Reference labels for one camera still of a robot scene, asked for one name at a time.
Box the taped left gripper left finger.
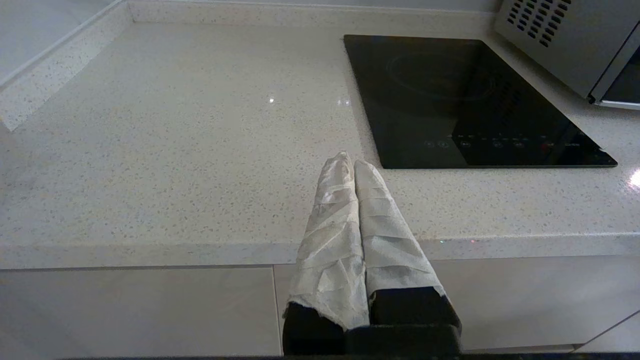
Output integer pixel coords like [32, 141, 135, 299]
[282, 151, 371, 356]

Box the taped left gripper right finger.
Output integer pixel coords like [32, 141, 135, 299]
[354, 160, 462, 328]

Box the dark glass microwave door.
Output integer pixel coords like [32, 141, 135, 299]
[589, 22, 640, 110]

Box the silver microwave oven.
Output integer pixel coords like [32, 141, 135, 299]
[494, 0, 640, 101]

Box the black glass induction cooktop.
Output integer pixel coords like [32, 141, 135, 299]
[343, 34, 618, 169]

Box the wide grey cabinet front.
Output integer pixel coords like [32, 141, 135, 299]
[0, 266, 281, 358]

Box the angled grey cabinet front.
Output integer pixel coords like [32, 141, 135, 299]
[580, 310, 640, 353]

